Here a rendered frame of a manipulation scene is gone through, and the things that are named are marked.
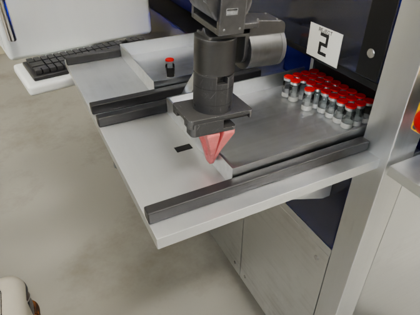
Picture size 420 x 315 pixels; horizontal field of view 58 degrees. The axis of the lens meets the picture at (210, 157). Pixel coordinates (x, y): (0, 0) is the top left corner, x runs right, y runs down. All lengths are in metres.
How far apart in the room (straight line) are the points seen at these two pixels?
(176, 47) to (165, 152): 0.51
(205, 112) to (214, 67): 0.07
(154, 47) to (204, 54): 0.60
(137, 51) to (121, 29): 0.38
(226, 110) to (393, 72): 0.26
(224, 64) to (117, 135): 0.29
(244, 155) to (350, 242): 0.31
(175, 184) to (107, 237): 1.19
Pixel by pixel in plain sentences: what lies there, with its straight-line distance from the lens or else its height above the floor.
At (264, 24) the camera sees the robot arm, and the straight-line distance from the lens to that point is 0.54.
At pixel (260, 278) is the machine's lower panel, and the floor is 0.22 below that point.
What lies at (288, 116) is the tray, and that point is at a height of 0.88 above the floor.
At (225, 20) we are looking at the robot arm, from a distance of 0.48.
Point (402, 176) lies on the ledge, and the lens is 0.69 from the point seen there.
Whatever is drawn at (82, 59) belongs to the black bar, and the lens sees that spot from 1.06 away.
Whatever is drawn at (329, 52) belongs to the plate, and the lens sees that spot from 0.74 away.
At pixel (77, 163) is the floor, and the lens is 2.23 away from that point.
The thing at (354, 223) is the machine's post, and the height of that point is 0.72.
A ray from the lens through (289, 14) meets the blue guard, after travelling 0.83.
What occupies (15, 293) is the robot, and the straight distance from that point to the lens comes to 1.33.
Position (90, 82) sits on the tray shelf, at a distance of 0.95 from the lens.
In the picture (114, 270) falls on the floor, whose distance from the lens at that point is 1.64.
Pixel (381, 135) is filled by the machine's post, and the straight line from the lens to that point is 0.69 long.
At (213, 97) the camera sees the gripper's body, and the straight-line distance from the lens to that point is 0.53.
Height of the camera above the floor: 1.26
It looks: 36 degrees down
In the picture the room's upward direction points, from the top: straight up
